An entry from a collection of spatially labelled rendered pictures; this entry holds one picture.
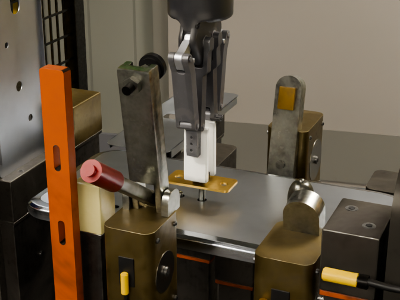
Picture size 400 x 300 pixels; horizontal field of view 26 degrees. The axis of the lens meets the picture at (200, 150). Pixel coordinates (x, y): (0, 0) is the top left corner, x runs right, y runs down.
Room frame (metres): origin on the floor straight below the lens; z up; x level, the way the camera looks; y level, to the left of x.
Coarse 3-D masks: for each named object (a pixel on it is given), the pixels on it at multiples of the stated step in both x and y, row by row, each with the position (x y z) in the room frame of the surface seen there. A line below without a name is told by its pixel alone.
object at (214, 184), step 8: (168, 176) 0.98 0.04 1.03; (176, 176) 0.99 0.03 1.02; (208, 176) 0.97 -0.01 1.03; (216, 176) 0.98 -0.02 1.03; (176, 184) 0.96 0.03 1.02; (184, 184) 0.96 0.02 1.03; (192, 184) 0.96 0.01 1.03; (200, 184) 0.96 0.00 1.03; (208, 184) 0.96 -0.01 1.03; (216, 184) 0.96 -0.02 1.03; (224, 184) 0.96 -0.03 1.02; (232, 184) 0.96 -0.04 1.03; (224, 192) 0.94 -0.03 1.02
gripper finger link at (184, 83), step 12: (168, 60) 0.92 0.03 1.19; (192, 60) 0.92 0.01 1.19; (180, 72) 0.92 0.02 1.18; (192, 72) 0.92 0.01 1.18; (180, 84) 0.92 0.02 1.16; (192, 84) 0.92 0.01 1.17; (180, 96) 0.93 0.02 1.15; (192, 96) 0.92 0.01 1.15; (180, 108) 0.93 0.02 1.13; (192, 108) 0.92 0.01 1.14; (180, 120) 0.93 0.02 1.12; (192, 120) 0.93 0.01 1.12
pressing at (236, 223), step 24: (120, 168) 1.07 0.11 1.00; (168, 168) 1.07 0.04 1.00; (216, 168) 1.07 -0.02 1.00; (192, 192) 0.99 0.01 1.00; (216, 192) 0.99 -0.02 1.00; (240, 192) 0.99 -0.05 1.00; (264, 192) 0.99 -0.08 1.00; (336, 192) 0.99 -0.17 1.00; (360, 192) 0.99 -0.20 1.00; (48, 216) 0.94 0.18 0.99; (192, 216) 0.93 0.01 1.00; (216, 216) 0.93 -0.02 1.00; (240, 216) 0.93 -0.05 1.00; (264, 216) 0.93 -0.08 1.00; (192, 240) 0.86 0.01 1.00; (216, 240) 0.86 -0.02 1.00; (240, 240) 0.86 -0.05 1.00
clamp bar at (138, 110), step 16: (128, 64) 0.83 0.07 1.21; (144, 64) 0.84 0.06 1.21; (160, 64) 0.85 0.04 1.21; (128, 80) 0.81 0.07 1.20; (144, 80) 0.81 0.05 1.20; (128, 96) 0.82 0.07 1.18; (144, 96) 0.81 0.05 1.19; (160, 96) 0.83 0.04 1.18; (128, 112) 0.82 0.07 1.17; (144, 112) 0.81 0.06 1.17; (160, 112) 0.83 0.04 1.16; (128, 128) 0.83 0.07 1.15; (144, 128) 0.82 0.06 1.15; (160, 128) 0.83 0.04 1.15; (128, 144) 0.83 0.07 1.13; (144, 144) 0.82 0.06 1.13; (160, 144) 0.83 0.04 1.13; (128, 160) 0.83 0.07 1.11; (144, 160) 0.82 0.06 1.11; (160, 160) 0.83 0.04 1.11; (144, 176) 0.83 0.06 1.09; (160, 176) 0.82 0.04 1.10; (160, 192) 0.82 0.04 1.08; (160, 208) 0.83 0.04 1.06
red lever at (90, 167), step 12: (84, 168) 0.73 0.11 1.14; (96, 168) 0.73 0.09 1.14; (108, 168) 0.74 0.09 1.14; (84, 180) 0.73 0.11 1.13; (96, 180) 0.73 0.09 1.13; (108, 180) 0.74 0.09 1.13; (120, 180) 0.76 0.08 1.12; (120, 192) 0.79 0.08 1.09; (132, 192) 0.79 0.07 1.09; (144, 192) 0.81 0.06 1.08
